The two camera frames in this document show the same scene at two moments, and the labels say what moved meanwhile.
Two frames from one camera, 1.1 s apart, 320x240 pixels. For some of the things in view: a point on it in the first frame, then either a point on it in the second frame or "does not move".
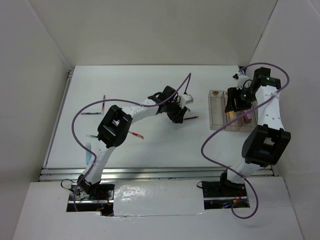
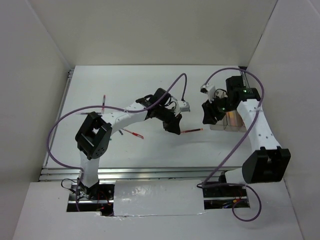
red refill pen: x=190 y=118 -> x=200 y=129
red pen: x=103 y=105 does not move
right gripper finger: x=238 y=99 -> x=209 y=114
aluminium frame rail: x=146 y=174 does not move
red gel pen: x=136 y=134 does not move
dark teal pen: x=97 y=113 does not move
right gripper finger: x=231 y=104 -> x=209 y=111
